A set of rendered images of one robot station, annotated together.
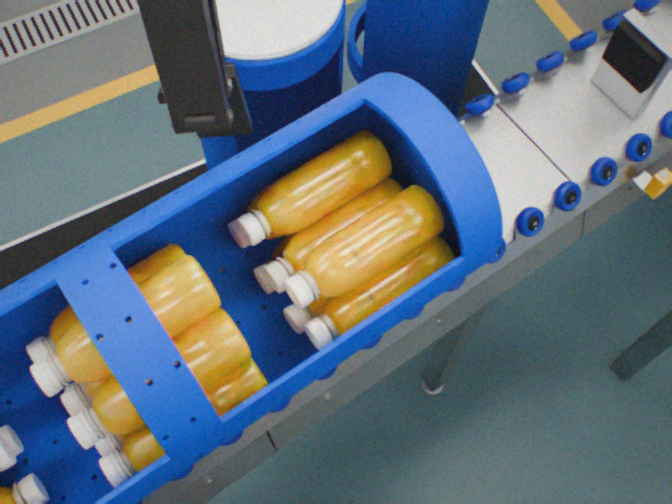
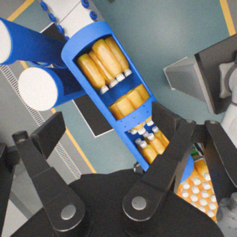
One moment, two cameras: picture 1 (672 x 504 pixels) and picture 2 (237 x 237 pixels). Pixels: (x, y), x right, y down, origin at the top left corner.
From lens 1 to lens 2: 0.31 m
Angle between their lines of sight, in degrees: 27
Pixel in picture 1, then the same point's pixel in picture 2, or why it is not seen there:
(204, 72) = (228, 144)
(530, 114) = (60, 13)
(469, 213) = (102, 30)
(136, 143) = (68, 110)
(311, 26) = (45, 75)
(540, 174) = (78, 11)
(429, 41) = (39, 44)
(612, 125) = not seen: outside the picture
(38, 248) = (92, 126)
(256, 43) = (52, 89)
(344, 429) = not seen: hidden behind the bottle
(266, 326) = (121, 85)
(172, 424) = not seen: hidden behind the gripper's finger
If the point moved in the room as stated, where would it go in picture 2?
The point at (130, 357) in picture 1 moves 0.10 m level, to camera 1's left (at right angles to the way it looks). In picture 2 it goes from (142, 116) to (140, 136)
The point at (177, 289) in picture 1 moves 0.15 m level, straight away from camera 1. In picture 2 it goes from (124, 106) to (98, 118)
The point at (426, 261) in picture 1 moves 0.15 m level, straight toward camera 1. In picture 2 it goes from (111, 44) to (139, 54)
